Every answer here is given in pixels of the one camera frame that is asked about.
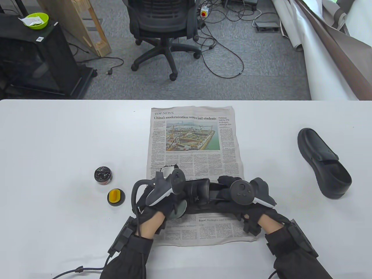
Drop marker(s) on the person's left hand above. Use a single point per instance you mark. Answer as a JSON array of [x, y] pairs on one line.
[[165, 207]]

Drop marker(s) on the black wrist sensor module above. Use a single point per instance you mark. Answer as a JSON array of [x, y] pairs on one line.
[[123, 235], [305, 238]]

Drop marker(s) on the black left wrist sensor module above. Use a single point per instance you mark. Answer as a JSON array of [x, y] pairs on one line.
[[123, 235]]

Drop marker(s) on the emergency stop button box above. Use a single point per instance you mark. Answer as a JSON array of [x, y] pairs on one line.
[[204, 12]]

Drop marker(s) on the white and brown rolled sheet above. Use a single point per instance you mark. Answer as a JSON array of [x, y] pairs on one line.
[[319, 58]]

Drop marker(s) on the wooden frame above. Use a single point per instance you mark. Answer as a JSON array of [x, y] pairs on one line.
[[69, 20]]

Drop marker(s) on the black right wrist sensor module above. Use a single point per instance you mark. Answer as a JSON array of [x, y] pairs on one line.
[[305, 238]]

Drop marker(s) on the person's left forearm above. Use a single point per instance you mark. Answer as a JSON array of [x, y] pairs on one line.
[[128, 258]]

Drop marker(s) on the person's right forearm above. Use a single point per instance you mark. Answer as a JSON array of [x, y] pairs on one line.
[[293, 255]]

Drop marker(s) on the black shoe polish tin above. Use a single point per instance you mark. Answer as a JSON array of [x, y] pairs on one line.
[[103, 175]]

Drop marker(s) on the white packet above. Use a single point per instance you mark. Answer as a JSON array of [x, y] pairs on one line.
[[30, 20]]

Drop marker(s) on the black mesh office chair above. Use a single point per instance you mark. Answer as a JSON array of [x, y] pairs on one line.
[[162, 17]]

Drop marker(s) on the green plastic bowl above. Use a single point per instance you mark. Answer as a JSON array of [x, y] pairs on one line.
[[43, 23]]

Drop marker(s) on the person's right hand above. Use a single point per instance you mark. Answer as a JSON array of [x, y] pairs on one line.
[[261, 213]]

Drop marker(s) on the printed newspaper sheet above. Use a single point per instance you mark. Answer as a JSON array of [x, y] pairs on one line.
[[191, 119]]

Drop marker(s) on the black device box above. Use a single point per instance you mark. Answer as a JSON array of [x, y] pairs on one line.
[[241, 1]]

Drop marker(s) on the grey hand controller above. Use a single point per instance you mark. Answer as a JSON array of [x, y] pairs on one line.
[[241, 191], [162, 189]]

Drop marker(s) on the black cabinet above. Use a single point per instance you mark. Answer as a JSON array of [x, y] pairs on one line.
[[43, 58]]

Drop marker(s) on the white polishing cloth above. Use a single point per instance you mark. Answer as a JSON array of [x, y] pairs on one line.
[[168, 170]]

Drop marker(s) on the grey floor box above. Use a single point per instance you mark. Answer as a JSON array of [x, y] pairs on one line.
[[267, 25]]

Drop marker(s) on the black leather shoe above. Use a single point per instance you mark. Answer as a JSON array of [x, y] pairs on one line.
[[200, 190], [316, 148]]

